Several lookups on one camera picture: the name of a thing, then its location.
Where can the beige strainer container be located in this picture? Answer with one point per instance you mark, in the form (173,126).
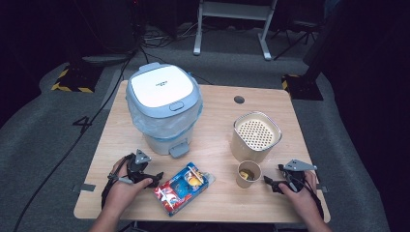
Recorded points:
(253,141)

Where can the dark yellow food scraps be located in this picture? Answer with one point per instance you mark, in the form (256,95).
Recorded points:
(247,174)

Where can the white metal desk frame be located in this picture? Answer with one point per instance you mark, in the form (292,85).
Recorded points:
(235,11)

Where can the person's right hand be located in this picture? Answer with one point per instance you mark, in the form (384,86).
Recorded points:
(304,201)

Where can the grey tape piece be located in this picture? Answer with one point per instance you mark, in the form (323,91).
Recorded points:
(323,188)
(84,187)

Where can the black yellow striped stand base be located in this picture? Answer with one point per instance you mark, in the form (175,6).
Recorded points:
(74,80)
(303,88)

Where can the brown paper cup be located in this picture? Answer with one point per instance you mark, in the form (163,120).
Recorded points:
(246,183)

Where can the dark round table grommet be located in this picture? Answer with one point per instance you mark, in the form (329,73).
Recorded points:
(239,99)

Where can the grey flat stand base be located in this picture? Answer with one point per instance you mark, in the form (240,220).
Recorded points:
(108,59)

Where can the person's left hand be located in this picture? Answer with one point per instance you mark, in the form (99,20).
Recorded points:
(121,193)

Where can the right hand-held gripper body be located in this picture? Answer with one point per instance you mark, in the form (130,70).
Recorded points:
(296,179)

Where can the clear plastic bin liner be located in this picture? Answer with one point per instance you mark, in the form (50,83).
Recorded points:
(151,124)

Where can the colourful snack box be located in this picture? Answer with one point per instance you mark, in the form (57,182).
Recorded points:
(182,190)

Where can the white and blue pedal bin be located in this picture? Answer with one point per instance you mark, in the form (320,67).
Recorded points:
(161,87)

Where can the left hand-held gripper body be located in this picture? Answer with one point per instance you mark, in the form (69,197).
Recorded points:
(137,169)

